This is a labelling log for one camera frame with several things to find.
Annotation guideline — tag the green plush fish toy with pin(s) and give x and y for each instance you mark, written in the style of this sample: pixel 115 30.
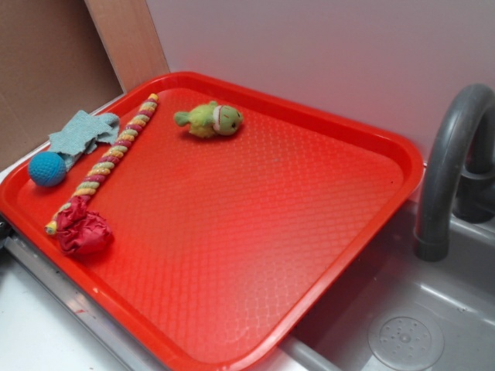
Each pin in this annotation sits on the green plush fish toy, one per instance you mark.
pixel 210 120

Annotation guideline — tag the brown cardboard panel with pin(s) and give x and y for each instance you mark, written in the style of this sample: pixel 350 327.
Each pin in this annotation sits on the brown cardboard panel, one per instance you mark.
pixel 53 64

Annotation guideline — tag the crumpled red cloth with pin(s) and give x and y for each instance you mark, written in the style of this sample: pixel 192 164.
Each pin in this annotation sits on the crumpled red cloth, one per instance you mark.
pixel 80 230

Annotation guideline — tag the blue dimpled ball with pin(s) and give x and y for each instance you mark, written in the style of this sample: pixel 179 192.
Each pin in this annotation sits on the blue dimpled ball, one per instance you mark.
pixel 47 169

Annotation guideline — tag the red plastic tray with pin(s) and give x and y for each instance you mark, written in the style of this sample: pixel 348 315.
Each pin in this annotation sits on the red plastic tray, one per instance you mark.
pixel 220 245

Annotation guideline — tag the grey plastic sink basin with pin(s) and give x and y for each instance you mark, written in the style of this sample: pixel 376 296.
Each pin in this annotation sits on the grey plastic sink basin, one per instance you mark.
pixel 389 310

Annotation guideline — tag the light wooden board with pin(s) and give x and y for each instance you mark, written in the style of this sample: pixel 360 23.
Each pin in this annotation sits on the light wooden board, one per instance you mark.
pixel 129 37

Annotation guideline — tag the grey plastic faucet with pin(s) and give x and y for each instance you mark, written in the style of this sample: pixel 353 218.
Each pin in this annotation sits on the grey plastic faucet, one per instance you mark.
pixel 459 178

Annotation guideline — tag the light blue cloth rag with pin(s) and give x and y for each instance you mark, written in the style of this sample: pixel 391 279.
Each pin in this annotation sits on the light blue cloth rag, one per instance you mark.
pixel 82 134

